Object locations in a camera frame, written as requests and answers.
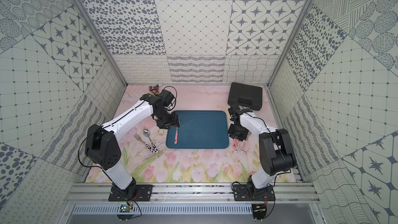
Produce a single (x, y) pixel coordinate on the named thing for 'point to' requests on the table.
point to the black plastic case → (246, 96)
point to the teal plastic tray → (200, 129)
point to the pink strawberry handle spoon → (235, 142)
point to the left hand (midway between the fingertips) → (176, 124)
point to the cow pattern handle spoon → (146, 133)
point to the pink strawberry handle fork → (176, 137)
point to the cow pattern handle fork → (138, 137)
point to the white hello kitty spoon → (236, 149)
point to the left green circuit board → (125, 208)
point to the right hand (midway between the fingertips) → (236, 139)
